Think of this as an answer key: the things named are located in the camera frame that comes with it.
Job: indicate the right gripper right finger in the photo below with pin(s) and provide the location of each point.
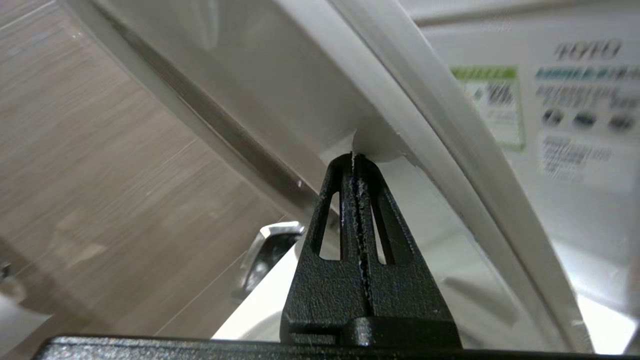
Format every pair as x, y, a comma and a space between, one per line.
400, 300

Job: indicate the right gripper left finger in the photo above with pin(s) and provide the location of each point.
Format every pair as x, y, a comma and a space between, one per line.
320, 300

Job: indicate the white toilet lid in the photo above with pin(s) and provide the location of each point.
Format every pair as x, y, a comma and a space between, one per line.
575, 225

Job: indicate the white toilet seat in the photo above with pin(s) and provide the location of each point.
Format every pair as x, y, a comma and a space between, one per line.
270, 75

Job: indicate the chrome metal fitting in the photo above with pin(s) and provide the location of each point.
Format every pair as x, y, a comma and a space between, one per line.
267, 255

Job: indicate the green bordered sticker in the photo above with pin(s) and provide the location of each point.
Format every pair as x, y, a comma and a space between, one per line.
492, 100

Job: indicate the white instruction sticker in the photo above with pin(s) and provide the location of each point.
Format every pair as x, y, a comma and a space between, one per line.
582, 100

